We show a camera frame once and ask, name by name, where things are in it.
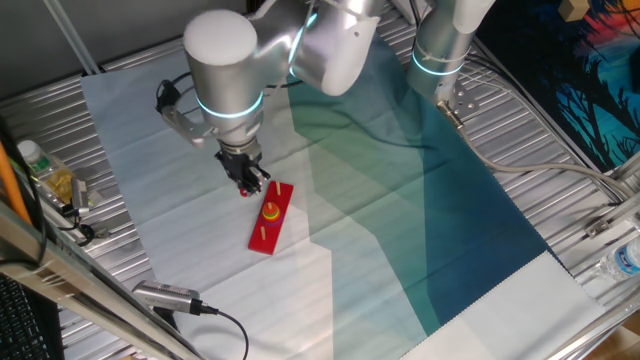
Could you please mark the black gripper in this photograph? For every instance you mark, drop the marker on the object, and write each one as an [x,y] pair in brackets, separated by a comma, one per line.
[240,164]

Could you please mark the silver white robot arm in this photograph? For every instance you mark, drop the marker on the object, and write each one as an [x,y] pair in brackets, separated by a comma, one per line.
[222,60]

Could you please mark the red Hanoi base board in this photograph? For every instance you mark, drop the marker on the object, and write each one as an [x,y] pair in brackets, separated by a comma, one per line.
[260,242]

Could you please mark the wooden block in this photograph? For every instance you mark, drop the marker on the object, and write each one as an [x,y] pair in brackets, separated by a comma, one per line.
[574,9]

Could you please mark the blue green white tablecloth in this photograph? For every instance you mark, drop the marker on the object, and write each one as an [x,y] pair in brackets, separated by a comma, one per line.
[150,200]

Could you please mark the yellow oil bottle green label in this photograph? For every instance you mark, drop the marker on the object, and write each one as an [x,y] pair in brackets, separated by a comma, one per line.
[47,172]

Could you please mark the orange pole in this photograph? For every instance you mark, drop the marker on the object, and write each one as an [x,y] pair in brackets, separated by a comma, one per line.
[11,187]

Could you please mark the black keyboard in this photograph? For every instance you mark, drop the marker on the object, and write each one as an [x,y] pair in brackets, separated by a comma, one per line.
[25,325]

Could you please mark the colourful sunset poster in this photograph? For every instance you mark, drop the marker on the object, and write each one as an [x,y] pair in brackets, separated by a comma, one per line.
[575,75]

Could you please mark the clear water bottle blue label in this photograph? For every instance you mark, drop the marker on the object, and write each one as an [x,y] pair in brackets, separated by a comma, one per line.
[622,260]

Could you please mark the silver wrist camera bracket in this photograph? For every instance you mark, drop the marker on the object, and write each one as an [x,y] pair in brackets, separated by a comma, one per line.
[187,127]

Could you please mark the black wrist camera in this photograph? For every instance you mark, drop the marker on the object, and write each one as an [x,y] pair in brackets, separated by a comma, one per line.
[167,97]

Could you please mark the silver depth camera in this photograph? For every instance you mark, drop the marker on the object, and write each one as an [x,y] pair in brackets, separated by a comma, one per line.
[165,296]

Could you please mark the small silver camera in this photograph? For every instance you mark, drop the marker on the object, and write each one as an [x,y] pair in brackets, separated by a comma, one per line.
[79,195]

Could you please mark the aluminium frame beam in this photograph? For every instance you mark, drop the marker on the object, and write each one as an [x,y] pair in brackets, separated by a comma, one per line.
[75,280]

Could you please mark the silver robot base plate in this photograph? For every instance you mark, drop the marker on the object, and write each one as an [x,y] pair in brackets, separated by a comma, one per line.
[465,102]

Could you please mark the aluminium frame post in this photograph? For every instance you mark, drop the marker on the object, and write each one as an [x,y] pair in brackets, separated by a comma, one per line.
[70,35]

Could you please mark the aluminium profile rail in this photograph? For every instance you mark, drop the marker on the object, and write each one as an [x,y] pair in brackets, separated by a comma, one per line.
[625,207]

